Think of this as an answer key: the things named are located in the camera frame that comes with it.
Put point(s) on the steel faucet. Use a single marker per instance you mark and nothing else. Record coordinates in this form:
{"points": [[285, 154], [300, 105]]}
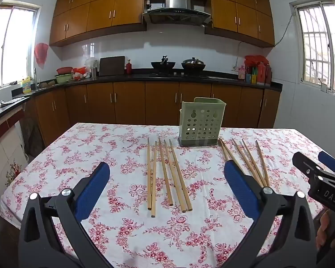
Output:
{"points": [[35, 75]]}

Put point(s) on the dark cutting board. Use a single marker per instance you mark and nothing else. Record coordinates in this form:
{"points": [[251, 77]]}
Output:
{"points": [[111, 65]]}

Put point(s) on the clear plastic bag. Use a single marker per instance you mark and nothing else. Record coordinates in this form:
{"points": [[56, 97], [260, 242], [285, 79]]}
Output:
{"points": [[90, 62]]}

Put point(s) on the wooden wall cabinets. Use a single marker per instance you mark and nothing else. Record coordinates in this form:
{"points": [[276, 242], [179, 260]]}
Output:
{"points": [[100, 14]]}

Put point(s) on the dark patterned sack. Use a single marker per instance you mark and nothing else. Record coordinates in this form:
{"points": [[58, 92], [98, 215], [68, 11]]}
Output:
{"points": [[32, 136]]}

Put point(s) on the black kitchen countertop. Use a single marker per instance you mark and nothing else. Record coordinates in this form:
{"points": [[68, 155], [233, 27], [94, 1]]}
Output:
{"points": [[114, 77]]}

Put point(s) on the green perforated chopstick holder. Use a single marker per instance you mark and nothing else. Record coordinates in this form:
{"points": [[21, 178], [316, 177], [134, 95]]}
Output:
{"points": [[202, 125]]}

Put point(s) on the window with security bars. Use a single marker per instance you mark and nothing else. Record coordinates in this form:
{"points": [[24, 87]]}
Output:
{"points": [[315, 47]]}

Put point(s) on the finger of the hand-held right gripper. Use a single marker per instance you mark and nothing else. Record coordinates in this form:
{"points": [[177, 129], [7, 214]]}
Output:
{"points": [[307, 166], [329, 159]]}

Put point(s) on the yellow detergent bottle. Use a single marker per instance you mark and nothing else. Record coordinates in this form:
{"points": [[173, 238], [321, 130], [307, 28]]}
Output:
{"points": [[27, 86]]}

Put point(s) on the crumpled red plastic bag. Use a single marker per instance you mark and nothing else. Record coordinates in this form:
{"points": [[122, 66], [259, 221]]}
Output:
{"points": [[255, 59]]}

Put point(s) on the person's right hand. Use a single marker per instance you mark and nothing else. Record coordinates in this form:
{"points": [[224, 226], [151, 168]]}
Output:
{"points": [[323, 229]]}

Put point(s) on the pink labelled bottle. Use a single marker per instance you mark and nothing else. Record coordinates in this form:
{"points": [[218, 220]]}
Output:
{"points": [[241, 72]]}

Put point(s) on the red basin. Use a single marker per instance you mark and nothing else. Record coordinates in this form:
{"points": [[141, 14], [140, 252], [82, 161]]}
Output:
{"points": [[64, 70]]}

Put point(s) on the window with plain glass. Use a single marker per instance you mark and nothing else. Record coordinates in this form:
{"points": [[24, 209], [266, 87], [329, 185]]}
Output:
{"points": [[14, 47]]}

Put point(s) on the large red condiment bottle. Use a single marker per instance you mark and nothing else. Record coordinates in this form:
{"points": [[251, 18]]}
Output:
{"points": [[261, 72]]}

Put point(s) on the hanging red plastic bag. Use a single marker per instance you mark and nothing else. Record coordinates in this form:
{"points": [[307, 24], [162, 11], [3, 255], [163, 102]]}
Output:
{"points": [[41, 53]]}

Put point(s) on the dark pot with lid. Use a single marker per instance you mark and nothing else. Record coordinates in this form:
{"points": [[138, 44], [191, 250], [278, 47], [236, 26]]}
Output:
{"points": [[194, 64]]}

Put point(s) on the small red bottle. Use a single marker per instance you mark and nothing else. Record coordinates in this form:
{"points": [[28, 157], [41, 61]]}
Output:
{"points": [[129, 67]]}

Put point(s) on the green basin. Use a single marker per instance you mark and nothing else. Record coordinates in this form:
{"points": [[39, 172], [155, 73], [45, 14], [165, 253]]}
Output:
{"points": [[64, 78]]}

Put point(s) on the colourful carton box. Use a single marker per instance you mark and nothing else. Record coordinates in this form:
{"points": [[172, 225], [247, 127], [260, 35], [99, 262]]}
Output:
{"points": [[251, 78]]}

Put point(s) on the black wok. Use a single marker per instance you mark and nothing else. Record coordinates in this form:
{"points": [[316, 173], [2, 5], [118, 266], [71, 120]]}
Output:
{"points": [[162, 65]]}

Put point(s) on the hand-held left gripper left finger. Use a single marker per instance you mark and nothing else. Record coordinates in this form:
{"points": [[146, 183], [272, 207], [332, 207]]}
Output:
{"points": [[92, 189]]}

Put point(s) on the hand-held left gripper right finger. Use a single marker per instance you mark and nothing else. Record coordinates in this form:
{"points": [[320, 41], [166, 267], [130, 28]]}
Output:
{"points": [[240, 189]]}

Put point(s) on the red floral tablecloth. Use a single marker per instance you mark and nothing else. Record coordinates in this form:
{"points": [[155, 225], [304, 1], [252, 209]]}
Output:
{"points": [[128, 150]]}

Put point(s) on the dark sauce bottle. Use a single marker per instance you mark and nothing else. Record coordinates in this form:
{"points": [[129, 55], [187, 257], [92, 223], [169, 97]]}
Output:
{"points": [[268, 74]]}

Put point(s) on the black gas stove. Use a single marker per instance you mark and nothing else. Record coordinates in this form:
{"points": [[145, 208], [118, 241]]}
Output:
{"points": [[178, 74]]}

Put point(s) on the orange plastic bag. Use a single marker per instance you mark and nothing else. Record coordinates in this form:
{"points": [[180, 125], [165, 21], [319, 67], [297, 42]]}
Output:
{"points": [[78, 71]]}

